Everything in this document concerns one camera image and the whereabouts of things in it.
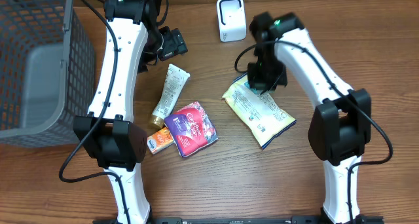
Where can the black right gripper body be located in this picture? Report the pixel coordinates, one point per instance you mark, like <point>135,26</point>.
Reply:
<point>266,73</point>

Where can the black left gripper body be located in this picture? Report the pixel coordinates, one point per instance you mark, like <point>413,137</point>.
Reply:
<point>172,45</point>

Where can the white tube with gold cap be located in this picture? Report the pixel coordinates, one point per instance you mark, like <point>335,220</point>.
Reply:
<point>174,82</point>

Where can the yellow snack bag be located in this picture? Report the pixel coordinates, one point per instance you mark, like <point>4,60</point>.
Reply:
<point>259,112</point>

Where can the red purple pad pack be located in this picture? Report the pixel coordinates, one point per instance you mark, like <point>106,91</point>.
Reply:
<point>191,129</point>

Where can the orange small box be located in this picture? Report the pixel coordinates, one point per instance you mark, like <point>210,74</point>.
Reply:
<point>159,140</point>

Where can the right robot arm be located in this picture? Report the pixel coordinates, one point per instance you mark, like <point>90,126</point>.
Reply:
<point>339,129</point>

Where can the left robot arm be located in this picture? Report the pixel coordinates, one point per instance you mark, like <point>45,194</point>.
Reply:
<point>136,35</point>

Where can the white barcode scanner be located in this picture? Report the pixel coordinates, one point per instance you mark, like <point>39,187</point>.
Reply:
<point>232,20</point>

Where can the grey plastic shopping basket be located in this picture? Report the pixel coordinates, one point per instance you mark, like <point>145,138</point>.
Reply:
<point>47,72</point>

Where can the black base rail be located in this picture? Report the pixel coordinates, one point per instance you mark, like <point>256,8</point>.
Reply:
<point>293,220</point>

